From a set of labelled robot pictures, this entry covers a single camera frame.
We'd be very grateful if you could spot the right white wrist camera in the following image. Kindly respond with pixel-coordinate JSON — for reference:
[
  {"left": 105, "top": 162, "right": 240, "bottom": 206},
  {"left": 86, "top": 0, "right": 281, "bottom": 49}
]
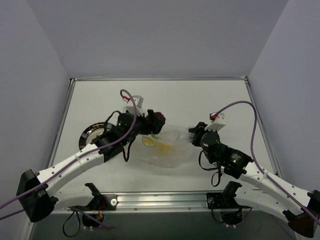
[{"left": 205, "top": 112, "right": 226, "bottom": 132}]

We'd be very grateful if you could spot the round plate with dark rim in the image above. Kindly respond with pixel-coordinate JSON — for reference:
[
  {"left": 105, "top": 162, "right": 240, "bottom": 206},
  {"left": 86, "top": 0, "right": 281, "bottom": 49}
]
[{"left": 78, "top": 122, "right": 105, "bottom": 150}]

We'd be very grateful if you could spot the aluminium front rail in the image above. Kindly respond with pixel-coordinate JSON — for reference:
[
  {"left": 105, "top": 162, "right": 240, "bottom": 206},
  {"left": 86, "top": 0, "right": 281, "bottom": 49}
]
[{"left": 27, "top": 188, "right": 300, "bottom": 213}]

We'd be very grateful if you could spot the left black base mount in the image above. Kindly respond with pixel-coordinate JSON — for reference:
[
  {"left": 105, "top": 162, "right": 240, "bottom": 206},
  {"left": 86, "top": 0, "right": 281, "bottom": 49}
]
[{"left": 85, "top": 183, "right": 118, "bottom": 211}]

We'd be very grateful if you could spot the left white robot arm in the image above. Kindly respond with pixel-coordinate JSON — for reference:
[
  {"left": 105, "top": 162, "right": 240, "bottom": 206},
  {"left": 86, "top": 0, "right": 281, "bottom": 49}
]
[{"left": 16, "top": 109, "right": 166, "bottom": 223}]

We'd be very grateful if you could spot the clear plastic bag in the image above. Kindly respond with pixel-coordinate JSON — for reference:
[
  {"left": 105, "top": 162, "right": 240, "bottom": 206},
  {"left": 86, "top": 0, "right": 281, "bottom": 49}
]
[{"left": 130, "top": 125, "right": 195, "bottom": 168}]

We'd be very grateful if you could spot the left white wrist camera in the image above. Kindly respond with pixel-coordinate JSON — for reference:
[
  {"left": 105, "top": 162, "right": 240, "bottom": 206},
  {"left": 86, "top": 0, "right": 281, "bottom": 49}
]
[{"left": 123, "top": 95, "right": 145, "bottom": 116}]

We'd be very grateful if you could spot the dark red fake fruit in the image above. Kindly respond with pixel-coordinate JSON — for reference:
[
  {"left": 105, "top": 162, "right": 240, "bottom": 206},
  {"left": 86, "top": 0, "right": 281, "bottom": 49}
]
[{"left": 154, "top": 112, "right": 166, "bottom": 123}]

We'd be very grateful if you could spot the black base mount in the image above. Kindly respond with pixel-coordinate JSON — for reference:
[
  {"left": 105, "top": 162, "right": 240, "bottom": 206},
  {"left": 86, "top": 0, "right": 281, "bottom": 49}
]
[
  {"left": 206, "top": 192, "right": 250, "bottom": 210},
  {"left": 85, "top": 183, "right": 118, "bottom": 211}
]

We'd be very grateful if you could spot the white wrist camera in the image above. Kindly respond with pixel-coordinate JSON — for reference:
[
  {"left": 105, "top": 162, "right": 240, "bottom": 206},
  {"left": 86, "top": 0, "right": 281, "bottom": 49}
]
[
  {"left": 205, "top": 112, "right": 226, "bottom": 132},
  {"left": 123, "top": 95, "right": 145, "bottom": 116}
]

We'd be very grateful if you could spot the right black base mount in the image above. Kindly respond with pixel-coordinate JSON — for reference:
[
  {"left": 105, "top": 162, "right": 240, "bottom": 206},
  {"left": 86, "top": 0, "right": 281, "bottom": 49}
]
[{"left": 206, "top": 192, "right": 250, "bottom": 210}]

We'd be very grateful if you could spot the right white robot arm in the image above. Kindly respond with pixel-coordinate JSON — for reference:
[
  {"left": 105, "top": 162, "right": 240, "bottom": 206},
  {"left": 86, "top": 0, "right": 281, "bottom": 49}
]
[{"left": 188, "top": 122, "right": 320, "bottom": 238}]

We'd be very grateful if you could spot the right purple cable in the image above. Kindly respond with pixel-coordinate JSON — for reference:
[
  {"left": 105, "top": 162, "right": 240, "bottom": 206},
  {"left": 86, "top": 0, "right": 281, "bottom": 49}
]
[{"left": 213, "top": 100, "right": 320, "bottom": 226}]

